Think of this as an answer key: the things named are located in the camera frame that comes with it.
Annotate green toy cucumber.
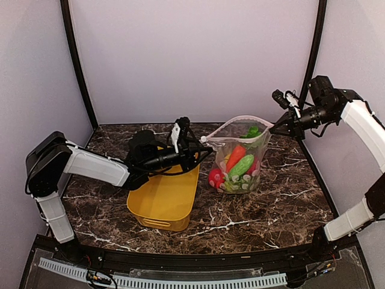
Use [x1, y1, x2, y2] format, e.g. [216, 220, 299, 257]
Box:
[227, 154, 254, 179]

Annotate black frame post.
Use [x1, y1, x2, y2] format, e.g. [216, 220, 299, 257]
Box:
[60, 0, 99, 131]
[298, 0, 327, 108]

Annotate red toy apple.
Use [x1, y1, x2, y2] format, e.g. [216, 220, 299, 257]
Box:
[208, 168, 224, 188]

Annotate black front rail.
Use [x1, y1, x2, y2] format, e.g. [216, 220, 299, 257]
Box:
[51, 231, 359, 272]

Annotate red toy tomato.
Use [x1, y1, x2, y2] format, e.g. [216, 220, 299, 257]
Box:
[247, 159, 260, 176]

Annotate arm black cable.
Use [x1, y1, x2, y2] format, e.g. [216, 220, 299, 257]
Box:
[126, 129, 205, 178]
[287, 90, 315, 109]

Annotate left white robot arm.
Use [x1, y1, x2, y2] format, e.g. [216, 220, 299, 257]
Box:
[25, 129, 213, 263]

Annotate left black frame post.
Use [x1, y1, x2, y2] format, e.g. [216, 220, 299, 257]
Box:
[60, 0, 99, 131]

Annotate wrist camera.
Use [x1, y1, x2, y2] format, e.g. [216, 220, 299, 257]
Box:
[125, 129, 167, 164]
[307, 75, 333, 105]

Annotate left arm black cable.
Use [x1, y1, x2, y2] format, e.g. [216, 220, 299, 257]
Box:
[126, 129, 205, 178]

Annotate clear zip top bag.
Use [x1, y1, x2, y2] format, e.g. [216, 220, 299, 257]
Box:
[200, 115, 273, 194]

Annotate white slotted cable duct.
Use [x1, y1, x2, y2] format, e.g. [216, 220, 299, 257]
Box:
[38, 257, 288, 288]

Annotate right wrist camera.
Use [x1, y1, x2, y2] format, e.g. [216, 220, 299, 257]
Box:
[307, 75, 333, 105]

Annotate yellow plastic basket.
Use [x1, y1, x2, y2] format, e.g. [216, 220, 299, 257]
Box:
[127, 167, 200, 232]

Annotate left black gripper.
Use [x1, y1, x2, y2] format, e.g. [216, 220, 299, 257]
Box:
[143, 137, 213, 173]

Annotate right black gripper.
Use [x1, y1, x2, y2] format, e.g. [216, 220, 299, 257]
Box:
[270, 102, 337, 140]

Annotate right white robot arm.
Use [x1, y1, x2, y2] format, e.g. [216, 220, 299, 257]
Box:
[269, 88, 384, 261]

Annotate orange toy carrot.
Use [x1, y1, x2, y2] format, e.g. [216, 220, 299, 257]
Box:
[225, 126, 261, 173]

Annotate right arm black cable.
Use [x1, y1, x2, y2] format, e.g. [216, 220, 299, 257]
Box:
[287, 90, 315, 109]

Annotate green toy grapes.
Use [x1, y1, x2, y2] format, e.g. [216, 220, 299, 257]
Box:
[220, 175, 260, 194]

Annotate right black frame post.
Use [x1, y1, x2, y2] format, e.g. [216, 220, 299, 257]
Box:
[298, 0, 327, 108]

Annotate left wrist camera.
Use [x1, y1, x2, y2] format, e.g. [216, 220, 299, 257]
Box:
[125, 129, 167, 164]

